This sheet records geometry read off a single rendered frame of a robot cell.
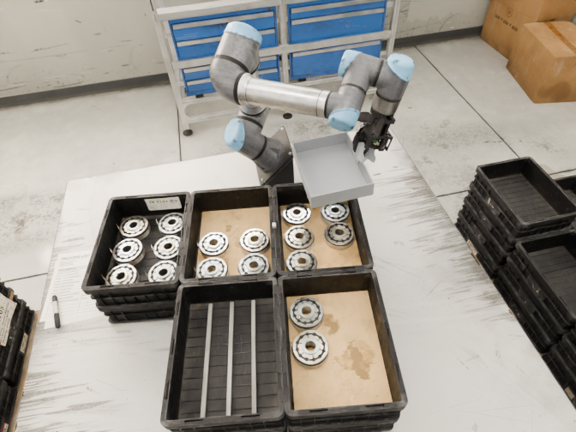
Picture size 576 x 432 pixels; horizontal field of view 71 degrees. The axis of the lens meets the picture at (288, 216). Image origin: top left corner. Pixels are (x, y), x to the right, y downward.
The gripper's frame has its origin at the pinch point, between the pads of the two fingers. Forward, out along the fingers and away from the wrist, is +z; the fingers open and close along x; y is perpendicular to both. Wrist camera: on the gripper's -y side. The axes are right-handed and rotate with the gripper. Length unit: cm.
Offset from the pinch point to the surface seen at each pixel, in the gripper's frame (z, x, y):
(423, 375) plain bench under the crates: 37, 9, 59
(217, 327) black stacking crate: 38, -49, 31
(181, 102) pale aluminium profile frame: 91, -38, -187
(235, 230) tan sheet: 35, -37, -5
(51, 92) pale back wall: 139, -143, -280
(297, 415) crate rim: 25, -36, 65
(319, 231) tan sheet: 28.4, -8.8, 5.6
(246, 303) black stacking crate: 36, -39, 26
